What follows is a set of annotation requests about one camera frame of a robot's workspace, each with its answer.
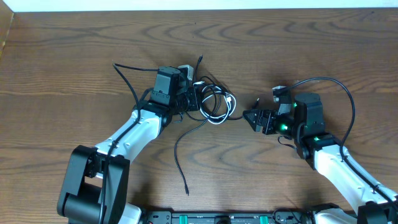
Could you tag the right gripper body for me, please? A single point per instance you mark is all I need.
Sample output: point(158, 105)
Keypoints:
point(282, 125)

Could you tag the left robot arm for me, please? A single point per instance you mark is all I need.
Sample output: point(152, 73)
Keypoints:
point(94, 189)

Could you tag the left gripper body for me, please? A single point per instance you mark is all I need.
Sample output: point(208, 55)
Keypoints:
point(186, 101)

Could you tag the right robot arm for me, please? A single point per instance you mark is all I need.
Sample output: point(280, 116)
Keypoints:
point(301, 119)

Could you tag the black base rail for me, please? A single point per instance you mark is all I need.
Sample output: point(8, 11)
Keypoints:
point(280, 216)

